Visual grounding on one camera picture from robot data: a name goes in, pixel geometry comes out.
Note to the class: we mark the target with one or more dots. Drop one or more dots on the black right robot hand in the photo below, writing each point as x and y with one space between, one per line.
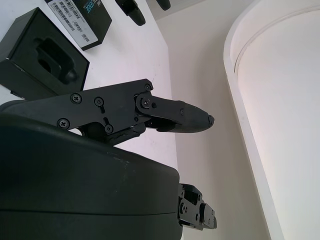
75 180

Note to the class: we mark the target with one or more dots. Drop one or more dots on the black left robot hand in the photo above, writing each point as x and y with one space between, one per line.
133 11

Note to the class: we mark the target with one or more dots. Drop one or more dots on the black RealSense box lid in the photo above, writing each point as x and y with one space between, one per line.
97 22

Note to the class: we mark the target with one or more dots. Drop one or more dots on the black box base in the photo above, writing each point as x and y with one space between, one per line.
27 47

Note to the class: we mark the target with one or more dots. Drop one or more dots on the white rounded column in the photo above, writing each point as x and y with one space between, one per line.
282 112

